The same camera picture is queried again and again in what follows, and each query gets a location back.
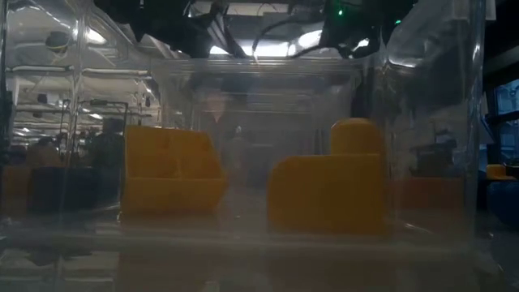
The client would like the clear plastic bin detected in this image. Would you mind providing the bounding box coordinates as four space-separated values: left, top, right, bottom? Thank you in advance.
194 91 325 163
0 0 495 292

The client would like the yellow block with stud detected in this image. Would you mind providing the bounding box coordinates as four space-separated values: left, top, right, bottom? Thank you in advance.
266 117 387 237

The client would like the yellow hollow square block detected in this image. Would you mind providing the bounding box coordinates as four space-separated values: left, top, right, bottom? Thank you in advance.
120 124 229 216

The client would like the orange wedge block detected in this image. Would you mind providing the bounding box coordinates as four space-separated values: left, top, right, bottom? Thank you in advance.
0 164 34 218
388 175 466 213

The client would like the dark round object yellow band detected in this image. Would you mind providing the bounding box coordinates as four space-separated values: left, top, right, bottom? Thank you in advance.
44 31 71 54

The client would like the white storage shelf rack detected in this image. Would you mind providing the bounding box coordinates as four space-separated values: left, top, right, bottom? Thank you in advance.
0 62 153 147

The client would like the long blue toy block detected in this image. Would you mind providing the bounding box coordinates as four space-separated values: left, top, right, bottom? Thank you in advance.
486 181 519 229

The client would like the bluish window pane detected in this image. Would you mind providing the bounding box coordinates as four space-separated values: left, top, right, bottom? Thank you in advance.
495 79 519 116

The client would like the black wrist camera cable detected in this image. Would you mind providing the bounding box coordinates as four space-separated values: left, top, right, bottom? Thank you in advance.
251 15 325 58

